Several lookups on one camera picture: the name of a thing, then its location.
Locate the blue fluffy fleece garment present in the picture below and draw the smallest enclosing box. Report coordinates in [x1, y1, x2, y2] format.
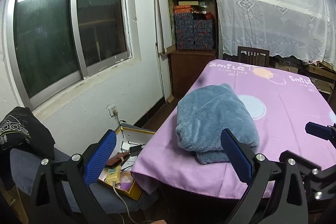
[175, 84, 260, 164]

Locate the grey upholstered chair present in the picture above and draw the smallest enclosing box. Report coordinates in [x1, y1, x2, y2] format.
[10, 147, 148, 215]

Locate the purple printed blanket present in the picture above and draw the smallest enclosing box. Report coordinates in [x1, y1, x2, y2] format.
[131, 60, 335, 199]

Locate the yellow white handheld device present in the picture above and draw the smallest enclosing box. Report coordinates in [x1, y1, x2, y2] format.
[105, 166, 121, 186]

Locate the gold open gift box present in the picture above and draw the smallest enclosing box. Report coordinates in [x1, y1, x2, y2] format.
[98, 123, 155, 201]

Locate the black printed garment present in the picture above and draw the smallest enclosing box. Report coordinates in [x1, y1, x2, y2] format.
[1, 106, 55, 160]

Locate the dark wooden chair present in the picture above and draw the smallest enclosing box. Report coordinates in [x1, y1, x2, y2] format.
[238, 46, 269, 67]

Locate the white lace curtain cloth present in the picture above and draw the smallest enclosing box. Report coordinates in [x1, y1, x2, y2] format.
[217, 0, 335, 65]

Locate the brown wooden cabinet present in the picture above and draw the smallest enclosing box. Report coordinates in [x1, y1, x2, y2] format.
[169, 50, 217, 98]

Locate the blue patterned storage box right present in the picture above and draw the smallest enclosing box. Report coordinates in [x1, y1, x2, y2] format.
[193, 19, 214, 51]

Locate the blue patterned storage box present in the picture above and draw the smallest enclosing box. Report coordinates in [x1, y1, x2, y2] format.
[174, 12, 194, 51]
[193, 19, 214, 51]

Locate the aluminium sliding window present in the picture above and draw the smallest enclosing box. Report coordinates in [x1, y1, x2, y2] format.
[5, 0, 133, 109]

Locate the blue patterned storage box left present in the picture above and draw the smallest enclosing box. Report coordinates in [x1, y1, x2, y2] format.
[174, 12, 194, 51]

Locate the white folded board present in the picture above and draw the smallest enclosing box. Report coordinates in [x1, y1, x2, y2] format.
[154, 0, 176, 56]

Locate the white wall socket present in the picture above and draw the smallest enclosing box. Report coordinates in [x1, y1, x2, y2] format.
[106, 103, 118, 117]

